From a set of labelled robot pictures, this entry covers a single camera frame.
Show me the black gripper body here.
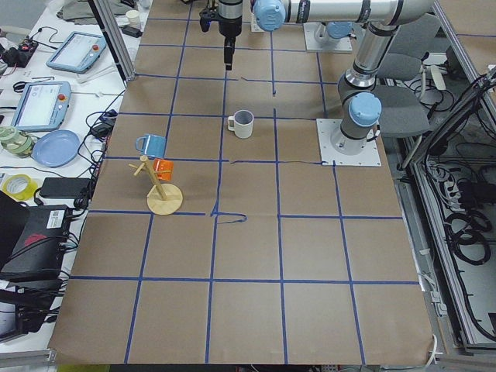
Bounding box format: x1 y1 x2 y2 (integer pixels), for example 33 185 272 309
199 0 243 37

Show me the white grey mug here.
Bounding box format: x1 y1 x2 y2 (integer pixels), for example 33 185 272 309
227 109 254 140

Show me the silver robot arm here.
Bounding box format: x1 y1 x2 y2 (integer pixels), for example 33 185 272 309
199 0 433 96

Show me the white paper cup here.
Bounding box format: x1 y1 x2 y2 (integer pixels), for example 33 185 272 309
126 9 141 29

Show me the orange cup on tree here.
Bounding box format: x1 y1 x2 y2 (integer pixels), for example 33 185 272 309
153 158 174 181

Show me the blue mug on tree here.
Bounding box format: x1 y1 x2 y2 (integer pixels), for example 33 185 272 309
135 133 167 158

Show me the upper teach pendant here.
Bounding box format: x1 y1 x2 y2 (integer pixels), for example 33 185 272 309
46 32 107 74

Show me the teach pendant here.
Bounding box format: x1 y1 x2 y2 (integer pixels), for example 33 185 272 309
46 32 107 74
11 81 72 133

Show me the wooden mug tree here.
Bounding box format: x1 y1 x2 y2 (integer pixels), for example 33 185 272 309
129 155 183 215

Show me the grey office chair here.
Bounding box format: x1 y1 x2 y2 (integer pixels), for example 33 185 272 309
373 13 440 138

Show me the lower teach pendant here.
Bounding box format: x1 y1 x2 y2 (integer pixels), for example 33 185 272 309
11 81 72 133

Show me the light blue plate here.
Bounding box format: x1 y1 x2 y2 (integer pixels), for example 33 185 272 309
32 129 81 167

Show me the yellow tape roll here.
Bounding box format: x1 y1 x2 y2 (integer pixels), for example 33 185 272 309
2 174 38 202

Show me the black computer box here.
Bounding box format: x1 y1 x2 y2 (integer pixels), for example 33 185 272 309
1 192 74 283

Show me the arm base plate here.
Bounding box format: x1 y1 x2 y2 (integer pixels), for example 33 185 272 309
316 119 381 167
304 22 353 53

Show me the aluminium frame post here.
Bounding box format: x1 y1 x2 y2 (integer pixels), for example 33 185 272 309
88 0 136 82

